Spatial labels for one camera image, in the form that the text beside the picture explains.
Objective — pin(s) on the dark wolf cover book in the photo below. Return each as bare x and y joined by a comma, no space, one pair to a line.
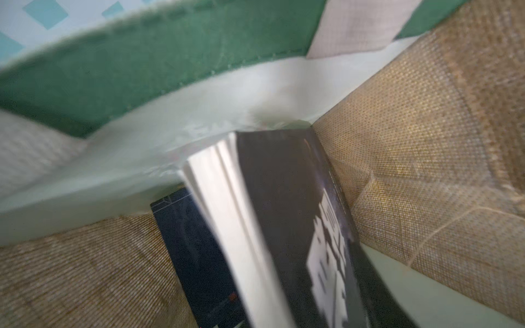
274,206

